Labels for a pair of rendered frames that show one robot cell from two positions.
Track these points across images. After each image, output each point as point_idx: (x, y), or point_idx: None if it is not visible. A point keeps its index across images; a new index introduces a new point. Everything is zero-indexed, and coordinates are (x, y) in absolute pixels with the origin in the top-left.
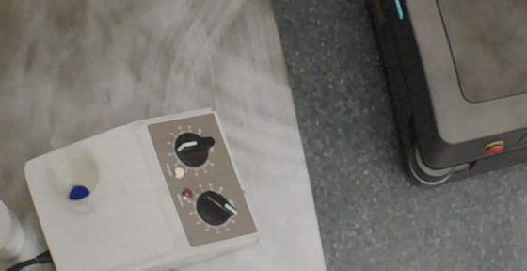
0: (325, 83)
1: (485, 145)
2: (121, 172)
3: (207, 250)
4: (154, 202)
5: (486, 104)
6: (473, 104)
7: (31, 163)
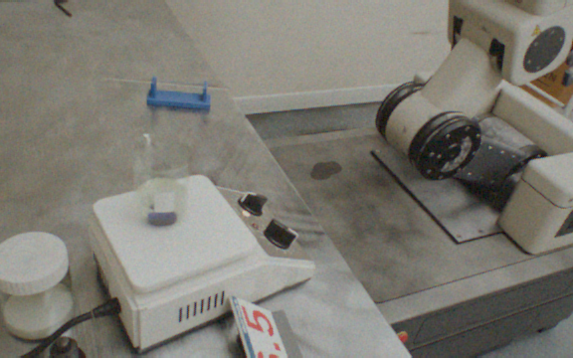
0: None
1: None
2: (200, 200)
3: (281, 265)
4: (234, 216)
5: (389, 303)
6: (380, 304)
7: (101, 200)
